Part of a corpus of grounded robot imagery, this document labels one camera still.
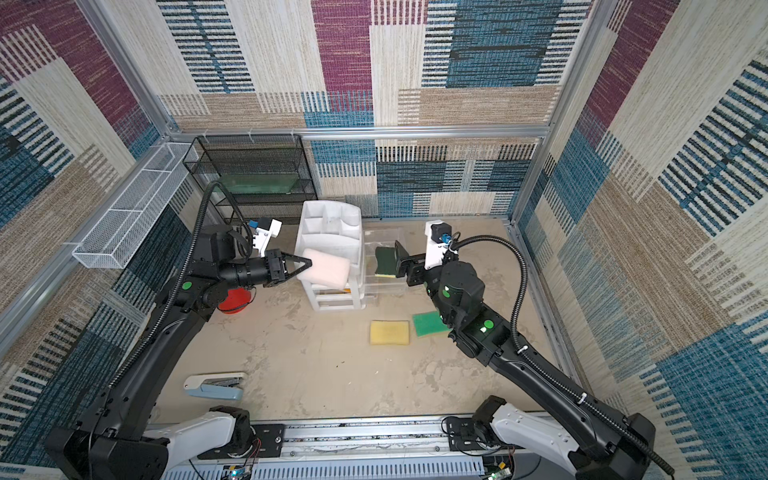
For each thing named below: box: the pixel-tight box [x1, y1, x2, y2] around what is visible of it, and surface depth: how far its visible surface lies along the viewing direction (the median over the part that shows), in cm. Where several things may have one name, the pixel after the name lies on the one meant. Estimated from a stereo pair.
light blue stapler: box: [183, 372, 247, 400], surface depth 82 cm
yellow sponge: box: [370, 320, 410, 345], surface depth 93 cm
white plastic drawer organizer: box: [296, 200, 366, 312], surface depth 91 cm
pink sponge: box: [297, 248, 351, 290], surface depth 69 cm
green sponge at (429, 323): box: [412, 311, 452, 337], surface depth 93 cm
